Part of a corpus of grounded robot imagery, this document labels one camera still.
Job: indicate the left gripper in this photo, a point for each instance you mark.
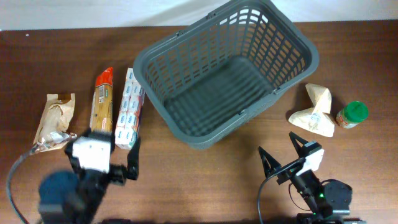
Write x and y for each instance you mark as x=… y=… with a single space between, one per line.
x=119 y=175

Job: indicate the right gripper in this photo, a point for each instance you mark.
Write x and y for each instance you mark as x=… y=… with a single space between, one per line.
x=274 y=163

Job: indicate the white tissue multipack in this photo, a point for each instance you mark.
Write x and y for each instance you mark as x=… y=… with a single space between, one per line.
x=127 y=126

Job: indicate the spaghetti packet with orange ends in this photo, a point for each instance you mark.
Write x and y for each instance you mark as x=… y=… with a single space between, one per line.
x=101 y=119

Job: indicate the grey plastic shopping basket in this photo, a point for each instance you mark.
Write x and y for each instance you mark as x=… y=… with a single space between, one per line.
x=215 y=75

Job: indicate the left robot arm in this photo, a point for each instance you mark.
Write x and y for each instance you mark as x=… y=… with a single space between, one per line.
x=75 y=196

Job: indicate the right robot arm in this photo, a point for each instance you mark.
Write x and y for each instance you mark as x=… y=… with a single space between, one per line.
x=328 y=201

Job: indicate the beige paper flour bag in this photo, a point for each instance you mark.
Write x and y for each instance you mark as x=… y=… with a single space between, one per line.
x=316 y=119

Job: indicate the green lidded spice jar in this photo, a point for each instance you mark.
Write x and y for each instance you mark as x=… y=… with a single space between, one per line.
x=352 y=114

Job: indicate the crumpled brown snack bag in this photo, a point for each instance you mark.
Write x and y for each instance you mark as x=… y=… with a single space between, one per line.
x=52 y=133

